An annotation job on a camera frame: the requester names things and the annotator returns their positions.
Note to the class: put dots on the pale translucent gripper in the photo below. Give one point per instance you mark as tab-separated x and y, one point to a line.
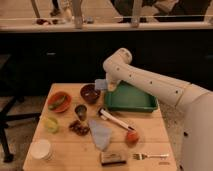
112	83

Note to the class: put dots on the blue sponge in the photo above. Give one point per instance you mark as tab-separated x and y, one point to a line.
101	84

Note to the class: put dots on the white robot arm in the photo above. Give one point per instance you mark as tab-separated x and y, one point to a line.
195	102

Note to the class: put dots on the green plastic tray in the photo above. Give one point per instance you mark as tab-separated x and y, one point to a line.
129	98

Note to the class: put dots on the dark red bowl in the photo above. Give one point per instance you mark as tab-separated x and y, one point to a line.
89	93

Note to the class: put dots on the small metal cup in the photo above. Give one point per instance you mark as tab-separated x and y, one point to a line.
81	110

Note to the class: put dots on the green cucumber piece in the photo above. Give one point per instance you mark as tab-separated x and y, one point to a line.
57	103

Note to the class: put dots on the light blue cloth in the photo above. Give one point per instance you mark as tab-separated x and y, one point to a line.
101	134

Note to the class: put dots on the dark red grape bunch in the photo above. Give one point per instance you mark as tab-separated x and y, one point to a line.
78	128

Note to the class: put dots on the orange bowl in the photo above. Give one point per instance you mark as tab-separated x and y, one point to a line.
64	106

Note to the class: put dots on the red tomato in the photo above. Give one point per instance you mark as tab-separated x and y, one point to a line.
132	137

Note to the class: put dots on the silver fork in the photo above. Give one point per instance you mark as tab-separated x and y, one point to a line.
140	156

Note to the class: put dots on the white round container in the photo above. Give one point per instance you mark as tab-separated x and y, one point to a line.
41	149

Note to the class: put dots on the black chair base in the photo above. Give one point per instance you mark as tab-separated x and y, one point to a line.
17	95

